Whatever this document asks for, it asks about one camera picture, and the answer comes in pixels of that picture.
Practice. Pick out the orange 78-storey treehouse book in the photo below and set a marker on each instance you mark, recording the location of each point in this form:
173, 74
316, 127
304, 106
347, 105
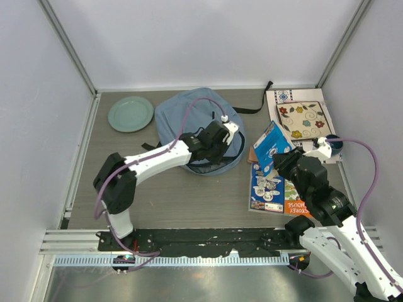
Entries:
293, 204

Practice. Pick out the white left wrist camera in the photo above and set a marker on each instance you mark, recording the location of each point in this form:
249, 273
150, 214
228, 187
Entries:
230, 128

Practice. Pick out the light blue backpack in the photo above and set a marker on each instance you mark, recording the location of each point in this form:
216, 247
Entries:
191, 112

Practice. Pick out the teal round plate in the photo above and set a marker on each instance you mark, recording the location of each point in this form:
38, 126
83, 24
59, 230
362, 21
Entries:
130, 114

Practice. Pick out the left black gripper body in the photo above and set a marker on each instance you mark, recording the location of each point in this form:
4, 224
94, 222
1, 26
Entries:
216, 151

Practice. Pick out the slotted cable duct rail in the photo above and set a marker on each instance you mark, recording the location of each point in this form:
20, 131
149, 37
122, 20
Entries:
115, 260

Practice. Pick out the yellow 130-storey treehouse book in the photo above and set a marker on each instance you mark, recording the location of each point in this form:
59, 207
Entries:
272, 141

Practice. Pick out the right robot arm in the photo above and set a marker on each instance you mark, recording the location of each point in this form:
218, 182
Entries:
357, 262

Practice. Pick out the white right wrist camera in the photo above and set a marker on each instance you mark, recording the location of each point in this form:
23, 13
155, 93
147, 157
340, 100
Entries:
321, 151

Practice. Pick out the patterned white placemat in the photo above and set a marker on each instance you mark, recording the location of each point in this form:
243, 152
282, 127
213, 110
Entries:
296, 95

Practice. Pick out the blue illustrated book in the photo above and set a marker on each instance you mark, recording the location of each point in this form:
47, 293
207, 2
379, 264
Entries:
266, 195

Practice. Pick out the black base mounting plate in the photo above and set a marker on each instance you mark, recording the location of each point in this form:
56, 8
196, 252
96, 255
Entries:
211, 242

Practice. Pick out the dark blue mug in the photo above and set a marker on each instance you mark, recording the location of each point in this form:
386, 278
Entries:
336, 145

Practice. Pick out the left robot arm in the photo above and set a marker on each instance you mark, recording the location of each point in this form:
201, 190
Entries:
118, 178

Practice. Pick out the floral square plate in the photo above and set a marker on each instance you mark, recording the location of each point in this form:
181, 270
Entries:
303, 120

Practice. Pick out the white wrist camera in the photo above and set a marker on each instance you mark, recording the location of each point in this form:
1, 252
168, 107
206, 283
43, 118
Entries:
321, 151
230, 128

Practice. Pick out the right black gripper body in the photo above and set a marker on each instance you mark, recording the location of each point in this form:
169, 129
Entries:
287, 167

